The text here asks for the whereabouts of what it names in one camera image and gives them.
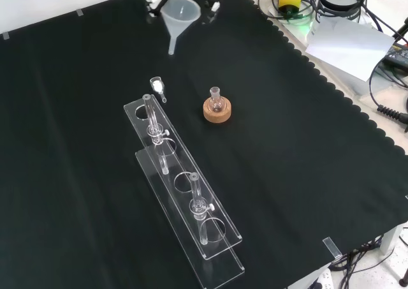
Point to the clear plastic funnel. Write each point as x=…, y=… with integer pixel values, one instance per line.
x=180, y=14

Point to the glass weighing funnel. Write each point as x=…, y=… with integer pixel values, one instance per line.
x=157, y=85

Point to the small round-bottom glass flask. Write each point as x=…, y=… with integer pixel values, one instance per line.
x=216, y=103

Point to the clear acrylic funnel stand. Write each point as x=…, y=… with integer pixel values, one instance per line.
x=183, y=161

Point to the grey tape piece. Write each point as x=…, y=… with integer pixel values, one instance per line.
x=79, y=13
x=5, y=35

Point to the black table cloth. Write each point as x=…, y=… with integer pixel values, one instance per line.
x=79, y=142

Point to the pale board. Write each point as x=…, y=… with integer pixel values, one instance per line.
x=347, y=46

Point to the black power adaptor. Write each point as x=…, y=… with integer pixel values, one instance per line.
x=398, y=54

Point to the white power strip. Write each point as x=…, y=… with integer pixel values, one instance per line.
x=322, y=279

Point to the white table leg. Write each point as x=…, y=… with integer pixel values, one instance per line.
x=392, y=238

